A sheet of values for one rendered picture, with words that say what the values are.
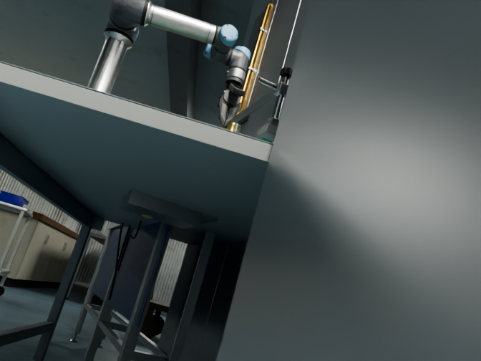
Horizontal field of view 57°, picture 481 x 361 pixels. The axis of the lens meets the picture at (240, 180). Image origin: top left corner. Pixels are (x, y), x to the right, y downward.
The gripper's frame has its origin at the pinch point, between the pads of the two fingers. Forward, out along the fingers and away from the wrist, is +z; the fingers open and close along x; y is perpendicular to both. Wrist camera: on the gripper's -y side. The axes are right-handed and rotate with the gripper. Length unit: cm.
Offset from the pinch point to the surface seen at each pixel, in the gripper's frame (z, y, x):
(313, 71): 32, -107, 15
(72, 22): -169, 296, 112
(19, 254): 71, 443, 96
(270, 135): 32, -79, 9
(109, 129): 44, -82, 41
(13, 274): 95, 443, 94
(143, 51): -167, 293, 36
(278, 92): 22, -79, 10
